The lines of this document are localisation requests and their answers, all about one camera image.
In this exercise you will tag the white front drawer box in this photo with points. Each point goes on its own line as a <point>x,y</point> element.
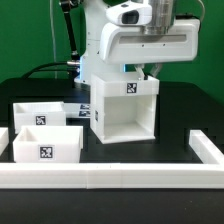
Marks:
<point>48,144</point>

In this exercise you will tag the white marker base plate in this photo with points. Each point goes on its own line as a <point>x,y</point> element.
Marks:
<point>77,110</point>

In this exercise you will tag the white front fence wall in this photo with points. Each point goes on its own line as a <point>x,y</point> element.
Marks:
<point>101,176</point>

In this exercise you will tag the white left fence wall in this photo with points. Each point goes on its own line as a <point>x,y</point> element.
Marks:
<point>4,139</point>

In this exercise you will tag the white drawer box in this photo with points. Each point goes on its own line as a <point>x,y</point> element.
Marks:
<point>38,114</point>
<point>48,144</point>

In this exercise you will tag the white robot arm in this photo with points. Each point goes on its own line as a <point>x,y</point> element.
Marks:
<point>163,17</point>

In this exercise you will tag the white drawer cabinet frame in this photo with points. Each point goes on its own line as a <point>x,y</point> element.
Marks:
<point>123,107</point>

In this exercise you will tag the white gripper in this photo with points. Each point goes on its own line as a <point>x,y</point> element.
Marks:
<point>129,45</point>

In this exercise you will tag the white rear drawer box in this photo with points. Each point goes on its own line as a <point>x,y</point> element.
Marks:
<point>38,114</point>

